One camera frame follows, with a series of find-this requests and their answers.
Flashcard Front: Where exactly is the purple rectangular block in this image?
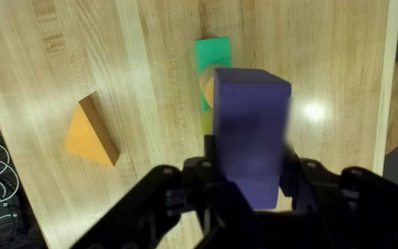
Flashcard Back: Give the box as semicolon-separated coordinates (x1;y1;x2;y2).
213;68;292;211

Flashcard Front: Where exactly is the green rectangular block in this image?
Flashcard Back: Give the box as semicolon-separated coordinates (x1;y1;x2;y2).
193;37;232;112

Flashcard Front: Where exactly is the orange triangular block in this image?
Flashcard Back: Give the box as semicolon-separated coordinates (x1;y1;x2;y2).
64;95;120;167

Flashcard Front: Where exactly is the yellow round block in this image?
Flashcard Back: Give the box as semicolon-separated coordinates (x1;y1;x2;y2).
199;64;228;136

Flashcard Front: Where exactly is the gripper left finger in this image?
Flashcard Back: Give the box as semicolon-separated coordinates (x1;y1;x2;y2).
70;135;251;249

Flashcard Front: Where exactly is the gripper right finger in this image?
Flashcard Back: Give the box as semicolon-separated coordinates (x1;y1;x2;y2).
281;145;398;249

